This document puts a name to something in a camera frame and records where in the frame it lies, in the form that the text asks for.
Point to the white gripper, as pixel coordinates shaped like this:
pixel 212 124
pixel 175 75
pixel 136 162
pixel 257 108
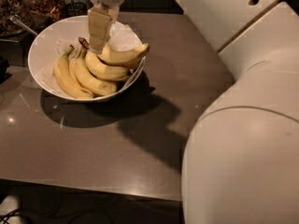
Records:
pixel 100 18

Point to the yellow banana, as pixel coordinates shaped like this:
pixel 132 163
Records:
pixel 125 58
pixel 72 65
pixel 64 80
pixel 87 80
pixel 103 71

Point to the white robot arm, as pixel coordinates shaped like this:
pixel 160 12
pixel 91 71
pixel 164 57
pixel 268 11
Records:
pixel 241 161

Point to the white bowl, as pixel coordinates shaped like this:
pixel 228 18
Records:
pixel 52 42

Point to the glass snack jar right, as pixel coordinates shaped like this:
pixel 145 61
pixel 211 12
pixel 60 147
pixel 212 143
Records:
pixel 54 9

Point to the glass snack jar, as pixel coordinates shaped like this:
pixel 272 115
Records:
pixel 54 9
pixel 18 8

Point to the glass snack jar left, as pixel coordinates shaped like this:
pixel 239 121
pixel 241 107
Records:
pixel 18 8

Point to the metal scoop handle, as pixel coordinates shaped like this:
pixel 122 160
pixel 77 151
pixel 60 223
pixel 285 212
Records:
pixel 17 21

